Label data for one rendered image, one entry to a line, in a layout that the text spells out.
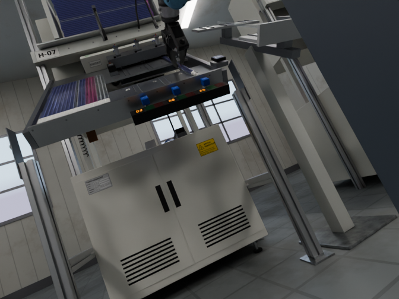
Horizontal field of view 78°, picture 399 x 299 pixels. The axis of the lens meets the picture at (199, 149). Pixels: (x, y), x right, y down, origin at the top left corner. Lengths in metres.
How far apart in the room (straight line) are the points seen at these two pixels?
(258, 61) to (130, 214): 0.83
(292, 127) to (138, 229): 0.75
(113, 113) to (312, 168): 0.75
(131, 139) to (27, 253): 2.23
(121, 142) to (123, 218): 3.44
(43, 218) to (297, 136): 0.91
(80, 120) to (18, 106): 4.11
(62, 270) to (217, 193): 0.64
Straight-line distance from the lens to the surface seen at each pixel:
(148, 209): 1.10
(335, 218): 1.08
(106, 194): 1.12
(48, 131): 0.90
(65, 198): 4.37
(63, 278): 0.86
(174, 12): 1.06
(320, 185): 1.05
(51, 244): 0.87
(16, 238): 4.49
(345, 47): 0.33
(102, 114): 0.88
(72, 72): 1.73
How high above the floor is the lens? 0.35
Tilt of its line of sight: 9 degrees up
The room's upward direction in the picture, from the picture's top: 23 degrees counter-clockwise
